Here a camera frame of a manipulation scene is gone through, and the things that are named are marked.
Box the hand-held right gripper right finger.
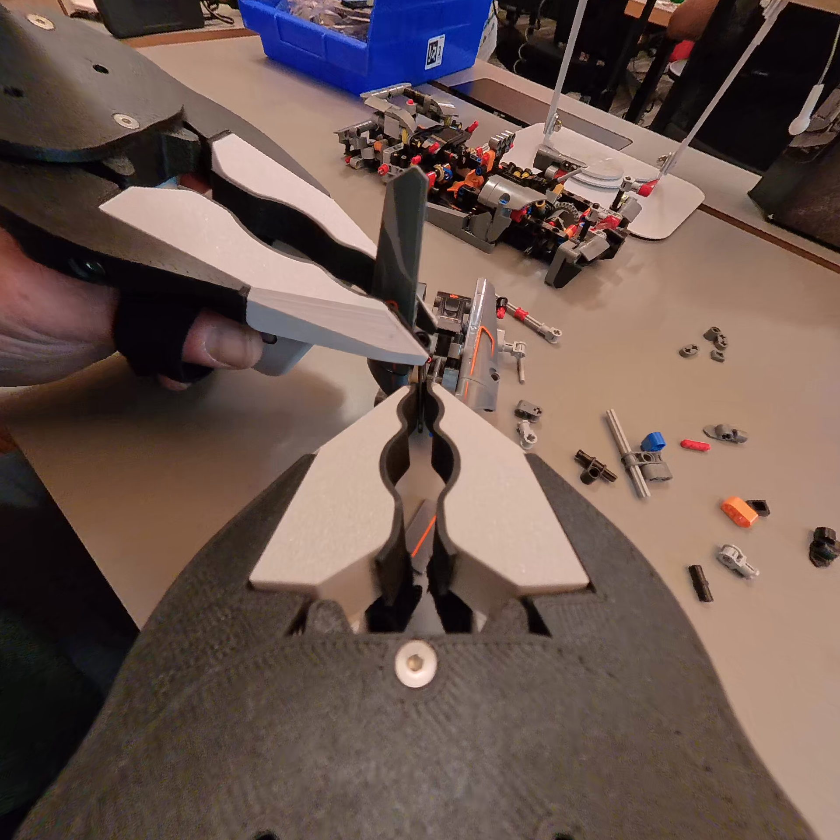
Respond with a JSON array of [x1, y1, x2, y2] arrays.
[[430, 382, 590, 627]]

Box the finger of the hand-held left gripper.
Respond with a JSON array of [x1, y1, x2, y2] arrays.
[[100, 185, 431, 366], [210, 131, 380, 291]]

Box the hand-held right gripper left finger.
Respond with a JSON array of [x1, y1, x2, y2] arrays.
[[249, 384, 417, 634]]

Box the lego car chassis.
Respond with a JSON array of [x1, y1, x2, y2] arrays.
[[335, 85, 644, 290]]

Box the scattered small lego pieces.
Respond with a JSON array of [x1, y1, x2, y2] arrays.
[[514, 400, 840, 603]]

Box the person's left hand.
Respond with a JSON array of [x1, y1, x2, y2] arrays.
[[0, 230, 265, 392]]

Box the black rectangular device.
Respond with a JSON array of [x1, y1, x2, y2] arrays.
[[105, 0, 206, 38]]

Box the blue plastic bin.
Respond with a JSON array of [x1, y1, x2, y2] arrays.
[[238, 0, 493, 96]]

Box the clear plastic bags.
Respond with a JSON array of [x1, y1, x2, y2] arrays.
[[276, 0, 382, 40]]

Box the person's dark blue pants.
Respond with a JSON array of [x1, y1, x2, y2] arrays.
[[0, 453, 139, 815]]

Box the thin white stand rod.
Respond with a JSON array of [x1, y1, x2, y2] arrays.
[[541, 0, 589, 142], [658, 0, 788, 178]]

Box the white stand base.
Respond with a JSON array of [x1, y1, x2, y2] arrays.
[[505, 121, 706, 240]]

